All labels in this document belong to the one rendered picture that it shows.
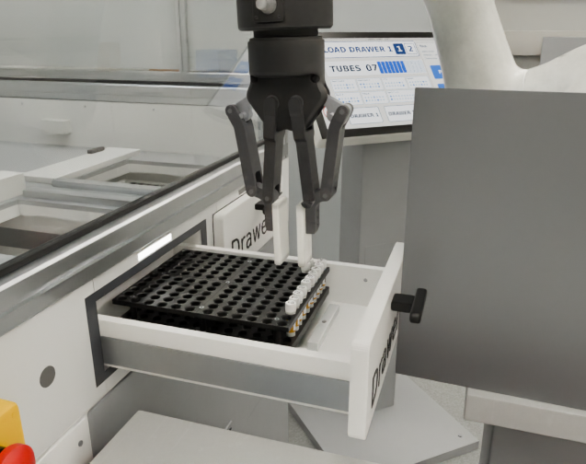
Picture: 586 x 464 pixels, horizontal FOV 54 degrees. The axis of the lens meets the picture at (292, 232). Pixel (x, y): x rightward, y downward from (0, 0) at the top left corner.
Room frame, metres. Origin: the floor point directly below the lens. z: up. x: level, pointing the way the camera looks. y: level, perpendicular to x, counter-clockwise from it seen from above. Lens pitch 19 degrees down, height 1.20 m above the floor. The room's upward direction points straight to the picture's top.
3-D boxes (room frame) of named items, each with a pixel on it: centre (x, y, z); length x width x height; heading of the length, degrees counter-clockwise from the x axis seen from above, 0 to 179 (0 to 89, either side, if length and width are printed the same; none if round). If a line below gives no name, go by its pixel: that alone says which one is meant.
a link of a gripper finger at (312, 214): (0.58, -0.03, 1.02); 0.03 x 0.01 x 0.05; 72
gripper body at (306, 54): (0.59, 0.01, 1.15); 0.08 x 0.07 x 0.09; 72
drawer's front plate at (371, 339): (0.60, -0.11, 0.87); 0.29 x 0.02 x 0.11; 162
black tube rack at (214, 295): (0.66, 0.08, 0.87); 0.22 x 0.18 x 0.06; 72
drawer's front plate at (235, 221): (0.99, 0.07, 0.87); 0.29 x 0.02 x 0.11; 162
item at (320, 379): (0.67, 0.09, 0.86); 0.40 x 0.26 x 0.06; 72
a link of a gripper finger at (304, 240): (0.58, -0.01, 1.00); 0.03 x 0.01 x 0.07; 162
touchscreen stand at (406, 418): (1.56, -0.26, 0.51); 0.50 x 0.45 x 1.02; 24
